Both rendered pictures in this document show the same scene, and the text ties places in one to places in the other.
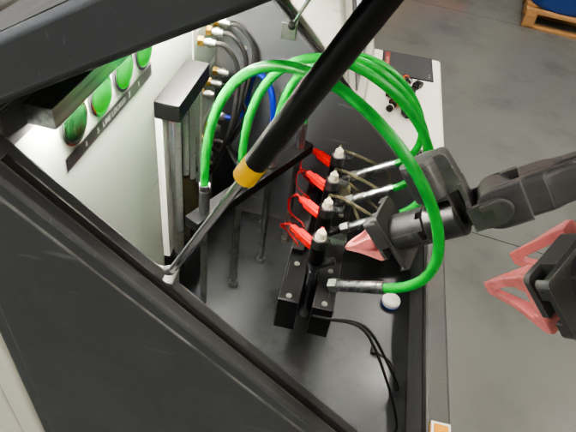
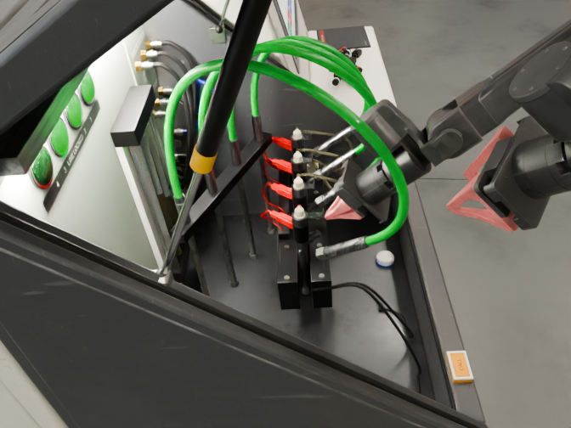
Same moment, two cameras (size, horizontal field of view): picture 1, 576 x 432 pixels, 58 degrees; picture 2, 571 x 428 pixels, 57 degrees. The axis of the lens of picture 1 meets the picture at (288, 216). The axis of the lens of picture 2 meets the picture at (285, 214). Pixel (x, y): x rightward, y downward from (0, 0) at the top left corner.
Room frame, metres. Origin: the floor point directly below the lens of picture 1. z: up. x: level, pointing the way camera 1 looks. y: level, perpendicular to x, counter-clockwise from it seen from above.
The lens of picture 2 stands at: (-0.05, -0.02, 1.71)
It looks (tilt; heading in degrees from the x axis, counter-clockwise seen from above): 42 degrees down; 359
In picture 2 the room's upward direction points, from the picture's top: 6 degrees counter-clockwise
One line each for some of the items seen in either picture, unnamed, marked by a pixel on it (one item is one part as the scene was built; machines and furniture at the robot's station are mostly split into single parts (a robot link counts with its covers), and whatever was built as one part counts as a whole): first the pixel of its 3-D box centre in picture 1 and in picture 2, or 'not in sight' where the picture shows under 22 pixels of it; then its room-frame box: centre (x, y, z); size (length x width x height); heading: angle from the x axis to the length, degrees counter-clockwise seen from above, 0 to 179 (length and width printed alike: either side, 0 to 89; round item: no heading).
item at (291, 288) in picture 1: (315, 263); (303, 243); (0.73, -0.07, 0.91); 0.34 x 0.10 x 0.15; 175
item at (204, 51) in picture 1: (212, 81); (160, 101); (0.88, 0.18, 1.20); 0.13 x 0.03 x 0.31; 175
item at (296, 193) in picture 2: (323, 248); (308, 226); (0.69, -0.08, 1.00); 0.05 x 0.03 x 0.21; 85
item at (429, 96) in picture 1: (402, 111); (348, 81); (1.30, -0.27, 0.97); 0.70 x 0.22 x 0.03; 175
